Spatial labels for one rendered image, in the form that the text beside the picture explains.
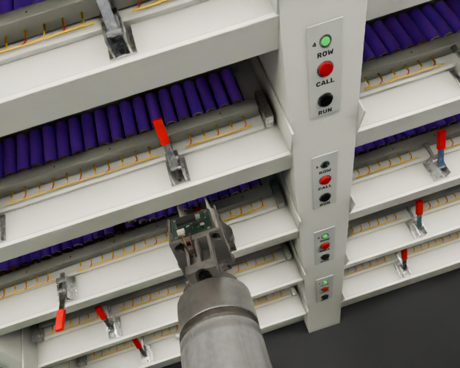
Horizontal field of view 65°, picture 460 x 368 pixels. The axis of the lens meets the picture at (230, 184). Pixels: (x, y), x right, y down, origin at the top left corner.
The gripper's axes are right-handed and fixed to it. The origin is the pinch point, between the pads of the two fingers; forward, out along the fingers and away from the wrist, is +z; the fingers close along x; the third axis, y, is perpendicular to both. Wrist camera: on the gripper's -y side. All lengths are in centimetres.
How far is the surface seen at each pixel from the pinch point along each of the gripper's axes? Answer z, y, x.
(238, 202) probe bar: 2.5, -2.6, -7.1
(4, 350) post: -0.9, -16.6, 44.7
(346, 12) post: -11.1, 27.5, -23.1
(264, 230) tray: -1.3, -7.5, -10.1
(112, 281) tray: -1.5, -7.5, 18.7
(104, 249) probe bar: 2.0, -2.8, 18.3
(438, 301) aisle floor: 6, -62, -54
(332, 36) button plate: -10.8, 25.4, -21.5
